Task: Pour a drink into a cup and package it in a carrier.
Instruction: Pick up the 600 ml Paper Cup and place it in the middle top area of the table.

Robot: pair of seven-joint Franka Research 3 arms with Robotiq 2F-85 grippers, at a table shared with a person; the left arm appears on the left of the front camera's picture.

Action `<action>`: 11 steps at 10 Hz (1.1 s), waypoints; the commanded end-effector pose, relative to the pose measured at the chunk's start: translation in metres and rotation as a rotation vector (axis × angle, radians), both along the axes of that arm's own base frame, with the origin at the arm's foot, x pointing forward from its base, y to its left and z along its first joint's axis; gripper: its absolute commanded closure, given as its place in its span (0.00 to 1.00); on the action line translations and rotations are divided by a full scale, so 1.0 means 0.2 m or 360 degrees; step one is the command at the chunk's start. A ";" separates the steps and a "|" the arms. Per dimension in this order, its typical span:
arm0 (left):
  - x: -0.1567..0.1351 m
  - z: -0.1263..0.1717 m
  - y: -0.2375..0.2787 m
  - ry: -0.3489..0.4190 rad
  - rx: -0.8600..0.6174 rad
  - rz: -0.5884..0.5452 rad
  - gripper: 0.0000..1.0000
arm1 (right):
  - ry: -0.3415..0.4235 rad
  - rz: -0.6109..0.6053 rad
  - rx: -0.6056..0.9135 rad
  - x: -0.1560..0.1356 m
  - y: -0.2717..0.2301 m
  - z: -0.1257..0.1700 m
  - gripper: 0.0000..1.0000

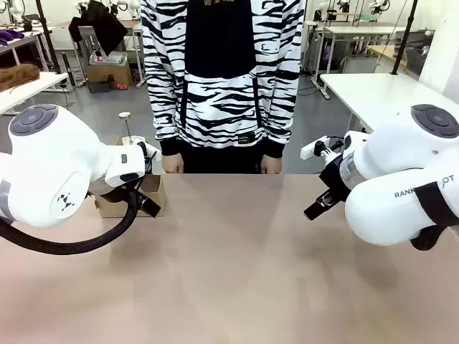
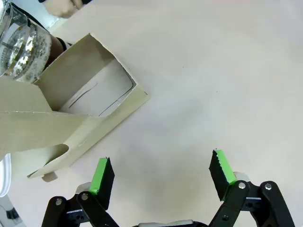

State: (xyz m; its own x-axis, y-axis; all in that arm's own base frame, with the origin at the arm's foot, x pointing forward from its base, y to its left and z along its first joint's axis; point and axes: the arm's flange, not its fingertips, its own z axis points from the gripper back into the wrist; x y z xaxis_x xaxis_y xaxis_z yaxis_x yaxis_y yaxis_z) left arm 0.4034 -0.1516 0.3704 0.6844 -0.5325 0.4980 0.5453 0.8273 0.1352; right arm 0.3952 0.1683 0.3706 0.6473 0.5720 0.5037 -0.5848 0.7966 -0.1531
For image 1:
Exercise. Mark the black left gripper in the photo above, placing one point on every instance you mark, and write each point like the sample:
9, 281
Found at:
111, 194

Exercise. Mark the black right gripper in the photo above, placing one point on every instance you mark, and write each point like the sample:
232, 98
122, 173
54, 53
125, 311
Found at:
332, 177

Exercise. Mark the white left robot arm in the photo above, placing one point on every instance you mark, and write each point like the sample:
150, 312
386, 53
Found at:
54, 161

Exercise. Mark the person's right forearm striped sleeve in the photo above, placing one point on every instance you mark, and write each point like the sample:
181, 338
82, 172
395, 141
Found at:
163, 107

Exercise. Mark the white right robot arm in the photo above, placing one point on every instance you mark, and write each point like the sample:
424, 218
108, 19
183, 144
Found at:
391, 172

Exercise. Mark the person's left forearm striped sleeve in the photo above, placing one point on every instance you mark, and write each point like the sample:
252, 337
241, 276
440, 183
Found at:
283, 107

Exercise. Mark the brown cardboard drink carrier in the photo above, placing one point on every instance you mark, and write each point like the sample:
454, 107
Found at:
155, 186

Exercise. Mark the person's right hand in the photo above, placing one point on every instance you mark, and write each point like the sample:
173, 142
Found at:
173, 165

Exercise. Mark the person's left hand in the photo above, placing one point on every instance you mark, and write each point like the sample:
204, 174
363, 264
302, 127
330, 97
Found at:
271, 166

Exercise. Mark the white disc on thin rod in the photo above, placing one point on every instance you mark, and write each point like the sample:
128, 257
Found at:
125, 115

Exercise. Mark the large white side table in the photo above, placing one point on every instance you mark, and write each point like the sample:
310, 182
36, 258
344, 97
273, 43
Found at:
373, 93

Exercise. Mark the person in zebra striped hoodie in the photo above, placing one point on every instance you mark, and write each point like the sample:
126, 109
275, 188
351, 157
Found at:
222, 89

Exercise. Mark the brown cardboard box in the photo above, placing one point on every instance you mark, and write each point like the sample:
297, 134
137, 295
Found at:
109, 73

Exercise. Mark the grey lidded bin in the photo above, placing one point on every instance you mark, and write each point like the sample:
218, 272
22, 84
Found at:
111, 57

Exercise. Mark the white table with brown fur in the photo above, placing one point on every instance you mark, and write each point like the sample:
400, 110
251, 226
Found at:
28, 91

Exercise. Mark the white background lab table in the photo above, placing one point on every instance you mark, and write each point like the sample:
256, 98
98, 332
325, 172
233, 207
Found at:
358, 31

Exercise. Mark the brown furry bundle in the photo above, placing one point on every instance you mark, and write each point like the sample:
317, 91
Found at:
18, 77

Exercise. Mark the black jacket on chair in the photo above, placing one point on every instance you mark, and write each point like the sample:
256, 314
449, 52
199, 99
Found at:
98, 25

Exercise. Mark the black stand pole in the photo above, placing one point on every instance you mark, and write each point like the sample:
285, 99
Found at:
404, 36

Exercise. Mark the black slanted tripod pole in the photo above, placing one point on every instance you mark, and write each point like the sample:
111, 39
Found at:
46, 36

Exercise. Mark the purple cloth pile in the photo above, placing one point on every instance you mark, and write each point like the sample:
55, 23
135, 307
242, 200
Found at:
10, 36

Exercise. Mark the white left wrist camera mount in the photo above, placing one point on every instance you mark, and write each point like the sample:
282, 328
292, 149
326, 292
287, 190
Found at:
150, 150

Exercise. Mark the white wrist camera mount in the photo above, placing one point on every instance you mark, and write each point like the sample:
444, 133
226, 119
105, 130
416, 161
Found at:
150, 150
310, 149

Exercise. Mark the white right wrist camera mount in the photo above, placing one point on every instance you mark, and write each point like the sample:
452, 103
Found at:
310, 149

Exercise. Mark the short black post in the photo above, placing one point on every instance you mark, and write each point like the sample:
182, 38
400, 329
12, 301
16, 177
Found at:
68, 71

